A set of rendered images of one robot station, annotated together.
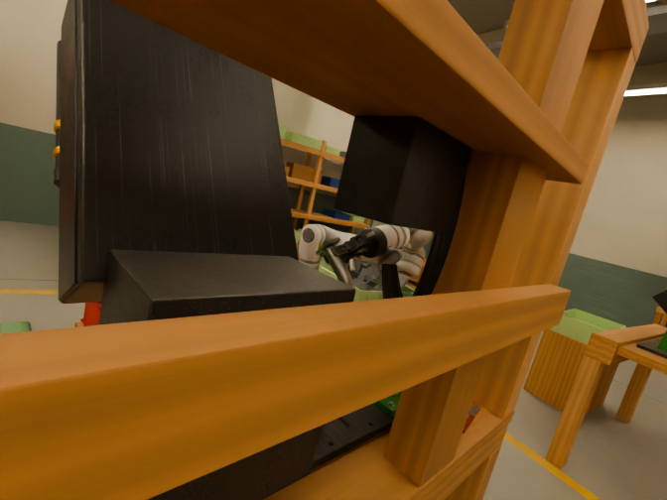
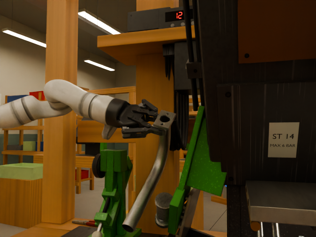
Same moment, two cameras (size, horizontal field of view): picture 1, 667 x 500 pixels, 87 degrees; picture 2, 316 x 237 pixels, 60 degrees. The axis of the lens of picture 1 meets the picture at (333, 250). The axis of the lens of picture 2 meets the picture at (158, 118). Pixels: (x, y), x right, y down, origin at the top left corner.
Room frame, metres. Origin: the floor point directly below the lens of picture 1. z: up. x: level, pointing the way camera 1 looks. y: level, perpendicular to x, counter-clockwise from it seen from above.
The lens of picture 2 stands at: (1.12, 0.60, 1.22)
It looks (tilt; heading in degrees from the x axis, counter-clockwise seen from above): 3 degrees up; 242
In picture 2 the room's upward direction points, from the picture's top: straight up
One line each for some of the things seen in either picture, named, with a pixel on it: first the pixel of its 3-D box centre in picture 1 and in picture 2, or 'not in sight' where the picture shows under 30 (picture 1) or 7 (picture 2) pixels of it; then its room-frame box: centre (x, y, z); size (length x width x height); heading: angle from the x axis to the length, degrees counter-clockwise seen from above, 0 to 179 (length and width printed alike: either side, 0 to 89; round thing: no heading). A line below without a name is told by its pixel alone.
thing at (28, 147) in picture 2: not in sight; (45, 138); (0.46, -6.36, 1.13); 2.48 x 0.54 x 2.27; 127
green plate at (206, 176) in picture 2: not in sight; (208, 156); (0.76, 0.14, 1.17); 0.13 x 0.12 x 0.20; 136
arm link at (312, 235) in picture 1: (312, 244); not in sight; (1.47, 0.09, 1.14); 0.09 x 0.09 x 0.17; 63
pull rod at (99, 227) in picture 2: not in sight; (99, 229); (0.91, -0.15, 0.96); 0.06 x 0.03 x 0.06; 46
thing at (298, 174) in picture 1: (306, 197); not in sight; (6.72, 0.73, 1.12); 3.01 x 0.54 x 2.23; 127
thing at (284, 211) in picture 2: not in sight; (292, 190); (0.67, 0.27, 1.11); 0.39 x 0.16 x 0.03; 46
